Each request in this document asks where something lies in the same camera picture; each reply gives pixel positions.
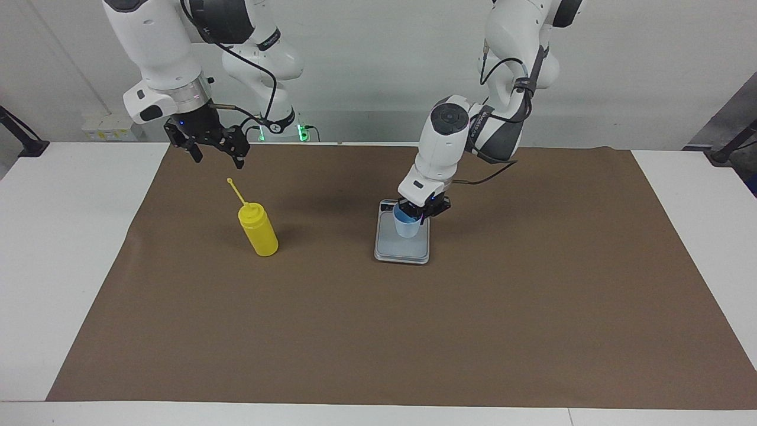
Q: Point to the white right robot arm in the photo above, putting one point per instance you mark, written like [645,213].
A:
[159,47]

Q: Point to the silver digital kitchen scale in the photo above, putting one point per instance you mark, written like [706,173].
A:
[402,251]

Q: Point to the yellow squeeze bottle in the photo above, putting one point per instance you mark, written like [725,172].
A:
[258,234]

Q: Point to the white power strip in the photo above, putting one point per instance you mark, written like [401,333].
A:
[109,127]

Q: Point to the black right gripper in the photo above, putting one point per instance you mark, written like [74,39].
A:
[204,127]

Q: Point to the light blue plastic cup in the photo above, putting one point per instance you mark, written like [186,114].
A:
[407,228]

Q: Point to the black clamp mount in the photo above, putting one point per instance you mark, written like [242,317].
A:
[724,155]
[32,147]

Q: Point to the blue object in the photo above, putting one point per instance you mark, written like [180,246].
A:
[753,186]

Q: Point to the dark grey panel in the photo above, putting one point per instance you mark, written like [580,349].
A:
[739,109]

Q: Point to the brown table mat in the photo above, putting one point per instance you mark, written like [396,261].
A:
[378,331]

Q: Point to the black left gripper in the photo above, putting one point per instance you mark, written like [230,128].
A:
[429,204]

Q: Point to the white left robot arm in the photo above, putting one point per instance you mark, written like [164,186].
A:
[443,142]

